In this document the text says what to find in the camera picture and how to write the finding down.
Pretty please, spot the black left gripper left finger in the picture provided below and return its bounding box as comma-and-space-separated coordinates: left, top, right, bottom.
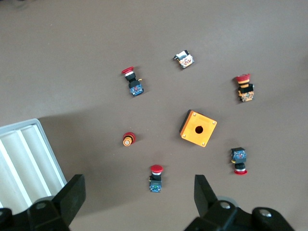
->
0, 174, 87, 231

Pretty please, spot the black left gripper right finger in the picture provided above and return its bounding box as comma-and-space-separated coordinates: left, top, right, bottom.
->
184, 174, 296, 231

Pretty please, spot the white ridged plastic tray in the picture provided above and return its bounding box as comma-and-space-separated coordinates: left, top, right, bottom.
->
0, 117, 68, 215

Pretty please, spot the red yellow button head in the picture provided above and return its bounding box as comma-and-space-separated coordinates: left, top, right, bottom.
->
122, 131, 137, 147

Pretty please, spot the red emergency stop orange block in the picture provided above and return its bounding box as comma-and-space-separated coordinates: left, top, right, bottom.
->
232, 73, 255, 103

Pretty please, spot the orange contact block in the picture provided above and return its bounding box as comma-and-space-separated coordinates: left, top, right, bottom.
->
172, 50, 194, 70

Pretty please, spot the orange button enclosure box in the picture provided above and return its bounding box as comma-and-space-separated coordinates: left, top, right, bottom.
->
179, 109, 218, 148

